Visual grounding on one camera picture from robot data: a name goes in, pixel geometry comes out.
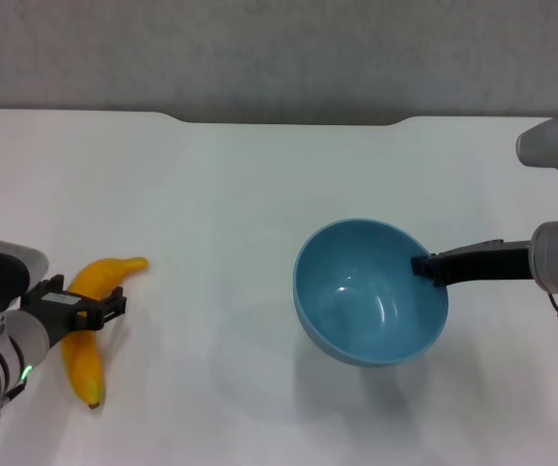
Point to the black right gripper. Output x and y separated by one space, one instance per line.
492 264

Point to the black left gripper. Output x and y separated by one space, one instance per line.
57 310

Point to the yellow banana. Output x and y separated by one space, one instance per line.
84 364

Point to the blue bowl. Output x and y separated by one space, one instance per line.
356 310

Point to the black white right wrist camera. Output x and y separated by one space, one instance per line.
550 145

